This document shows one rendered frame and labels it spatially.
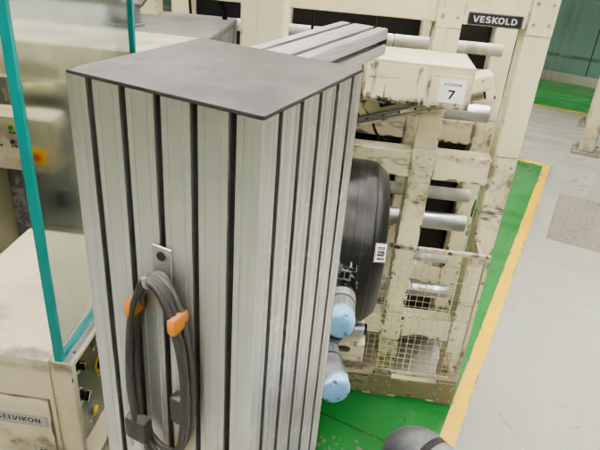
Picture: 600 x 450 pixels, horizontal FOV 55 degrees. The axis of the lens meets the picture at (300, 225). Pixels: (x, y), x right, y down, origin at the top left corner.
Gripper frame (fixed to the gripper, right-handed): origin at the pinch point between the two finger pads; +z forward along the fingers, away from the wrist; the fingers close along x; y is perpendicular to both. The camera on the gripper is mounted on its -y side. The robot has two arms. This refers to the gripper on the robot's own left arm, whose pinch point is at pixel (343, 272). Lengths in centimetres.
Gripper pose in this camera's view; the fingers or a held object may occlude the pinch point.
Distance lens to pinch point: 179.2
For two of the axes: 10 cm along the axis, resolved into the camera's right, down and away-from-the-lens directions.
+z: 1.0, -3.6, 9.3
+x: -9.9, -1.2, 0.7
